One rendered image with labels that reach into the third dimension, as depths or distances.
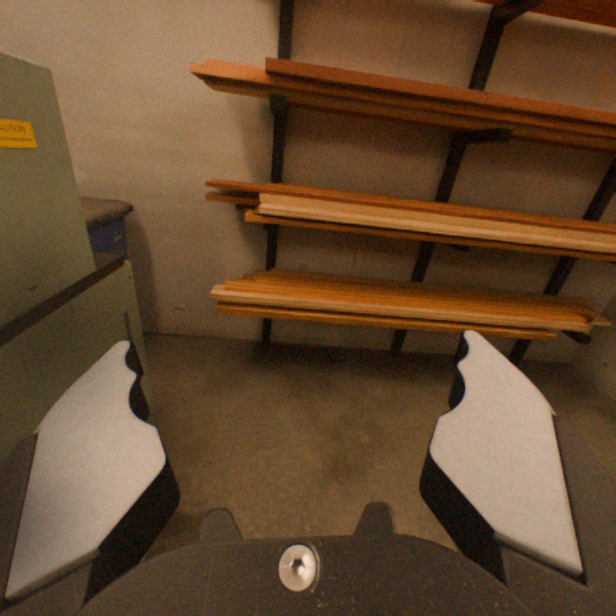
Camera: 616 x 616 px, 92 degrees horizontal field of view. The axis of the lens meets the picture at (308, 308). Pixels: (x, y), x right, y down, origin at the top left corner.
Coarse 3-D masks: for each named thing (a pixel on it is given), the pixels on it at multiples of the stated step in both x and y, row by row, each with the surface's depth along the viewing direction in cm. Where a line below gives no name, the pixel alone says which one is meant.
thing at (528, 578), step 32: (576, 448) 7; (576, 480) 6; (608, 480) 6; (576, 512) 6; (608, 512) 6; (608, 544) 5; (512, 576) 5; (544, 576) 5; (608, 576) 5; (544, 608) 4; (576, 608) 4; (608, 608) 4
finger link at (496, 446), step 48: (480, 336) 11; (480, 384) 9; (528, 384) 9; (480, 432) 7; (528, 432) 7; (432, 480) 7; (480, 480) 6; (528, 480) 6; (480, 528) 6; (528, 528) 5; (576, 576) 5
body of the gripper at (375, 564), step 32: (224, 512) 6; (384, 512) 6; (192, 544) 5; (224, 544) 5; (256, 544) 5; (288, 544) 5; (320, 544) 5; (352, 544) 5; (384, 544) 5; (416, 544) 5; (128, 576) 5; (160, 576) 5; (192, 576) 5; (224, 576) 5; (256, 576) 5; (288, 576) 5; (320, 576) 5; (352, 576) 5; (384, 576) 5; (416, 576) 5; (448, 576) 5; (480, 576) 5; (96, 608) 4; (128, 608) 4; (160, 608) 4; (192, 608) 4; (224, 608) 4; (256, 608) 4; (288, 608) 4; (320, 608) 4; (352, 608) 4; (384, 608) 4; (416, 608) 4; (448, 608) 4; (480, 608) 4; (512, 608) 4
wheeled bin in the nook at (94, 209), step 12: (84, 204) 141; (96, 204) 145; (108, 204) 150; (120, 204) 157; (84, 216) 128; (96, 216) 134; (108, 216) 142; (120, 216) 156; (96, 228) 139; (108, 228) 150; (120, 228) 162; (96, 240) 141; (108, 240) 152; (120, 240) 164; (108, 252) 153; (120, 252) 166
